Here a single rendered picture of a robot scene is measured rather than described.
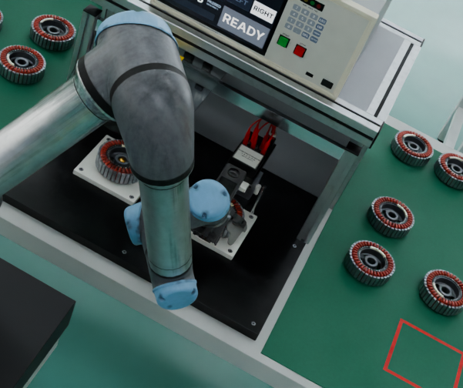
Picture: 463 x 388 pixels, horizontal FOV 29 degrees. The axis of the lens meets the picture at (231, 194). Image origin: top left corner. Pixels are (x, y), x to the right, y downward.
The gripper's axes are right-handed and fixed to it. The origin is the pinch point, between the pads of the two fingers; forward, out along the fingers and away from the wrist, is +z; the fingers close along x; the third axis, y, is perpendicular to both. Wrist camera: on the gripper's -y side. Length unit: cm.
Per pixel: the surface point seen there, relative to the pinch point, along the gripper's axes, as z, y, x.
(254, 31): -19.8, -33.6, -9.9
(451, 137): 155, -86, 53
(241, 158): -5.5, -12.1, -1.0
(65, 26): 25, -25, -60
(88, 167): -2.1, 5.1, -29.5
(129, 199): -3.7, 7.0, -17.9
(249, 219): 4.6, -2.6, 6.3
